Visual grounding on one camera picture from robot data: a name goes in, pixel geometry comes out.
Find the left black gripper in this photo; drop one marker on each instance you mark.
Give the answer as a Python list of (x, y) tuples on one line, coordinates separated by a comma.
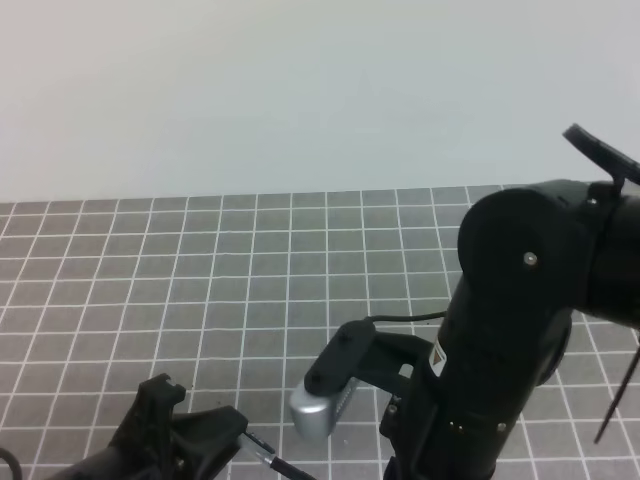
[(197, 442)]

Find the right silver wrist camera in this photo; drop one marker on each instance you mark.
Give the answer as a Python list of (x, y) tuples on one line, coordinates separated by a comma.
[(318, 401)]

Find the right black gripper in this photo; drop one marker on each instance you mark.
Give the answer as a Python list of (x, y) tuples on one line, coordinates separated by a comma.
[(394, 363)]

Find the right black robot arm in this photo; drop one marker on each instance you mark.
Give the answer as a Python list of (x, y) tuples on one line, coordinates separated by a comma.
[(530, 256)]

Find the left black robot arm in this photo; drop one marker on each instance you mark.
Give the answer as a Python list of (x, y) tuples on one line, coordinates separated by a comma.
[(153, 442)]

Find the grey grid tablecloth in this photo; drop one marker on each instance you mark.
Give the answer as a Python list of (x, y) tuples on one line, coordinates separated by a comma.
[(231, 296)]

